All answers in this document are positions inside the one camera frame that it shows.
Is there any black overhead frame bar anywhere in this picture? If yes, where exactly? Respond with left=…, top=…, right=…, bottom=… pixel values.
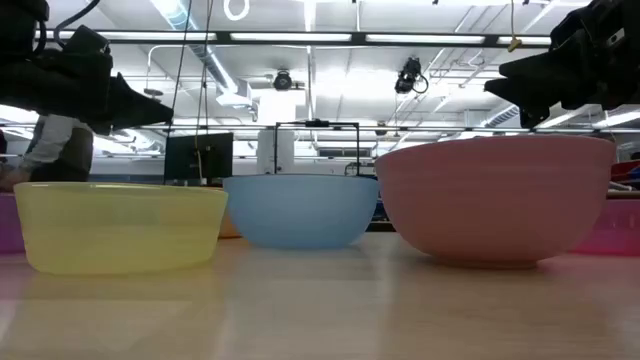
left=33, top=28, right=552, bottom=49

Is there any thin black hanging cable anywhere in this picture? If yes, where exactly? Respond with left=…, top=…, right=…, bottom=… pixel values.
left=193, top=0, right=216, bottom=181

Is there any light blue plastic bowl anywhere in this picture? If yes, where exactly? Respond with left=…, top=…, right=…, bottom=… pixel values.
left=222, top=173, right=380, bottom=250

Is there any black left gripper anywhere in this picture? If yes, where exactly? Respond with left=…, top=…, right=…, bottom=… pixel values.
left=0, top=47, right=175, bottom=135

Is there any magenta plastic bin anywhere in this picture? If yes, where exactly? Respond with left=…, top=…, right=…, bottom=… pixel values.
left=0, top=193, right=26, bottom=255
left=569, top=196, right=640, bottom=257

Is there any yellow hanging tag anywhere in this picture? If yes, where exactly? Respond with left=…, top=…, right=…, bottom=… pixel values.
left=506, top=0, right=524, bottom=54

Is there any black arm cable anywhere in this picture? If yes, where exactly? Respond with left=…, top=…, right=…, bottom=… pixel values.
left=53, top=0, right=101, bottom=49

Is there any black ceiling camera with cable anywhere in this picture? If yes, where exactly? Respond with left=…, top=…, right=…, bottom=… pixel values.
left=393, top=56, right=430, bottom=96

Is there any person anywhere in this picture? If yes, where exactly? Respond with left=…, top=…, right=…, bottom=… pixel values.
left=0, top=113, right=95, bottom=194

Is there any large pink plastic bowl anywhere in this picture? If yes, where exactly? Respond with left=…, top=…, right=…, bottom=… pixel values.
left=374, top=134, right=617, bottom=269

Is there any white room column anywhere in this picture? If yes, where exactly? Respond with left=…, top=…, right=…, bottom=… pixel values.
left=255, top=89, right=297, bottom=176

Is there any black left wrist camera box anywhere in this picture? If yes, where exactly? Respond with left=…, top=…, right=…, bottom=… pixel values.
left=62, top=24, right=112, bottom=55

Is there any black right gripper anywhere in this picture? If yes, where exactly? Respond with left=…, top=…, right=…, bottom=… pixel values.
left=483, top=0, right=640, bottom=130

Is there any red container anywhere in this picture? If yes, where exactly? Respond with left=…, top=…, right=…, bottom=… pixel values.
left=610, top=158, right=640, bottom=184

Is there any translucent yellow plastic bowl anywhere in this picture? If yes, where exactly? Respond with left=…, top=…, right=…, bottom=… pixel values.
left=13, top=181, right=230, bottom=276

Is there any black computer monitor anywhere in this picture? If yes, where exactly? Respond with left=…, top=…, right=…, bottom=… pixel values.
left=163, top=131, right=235, bottom=187

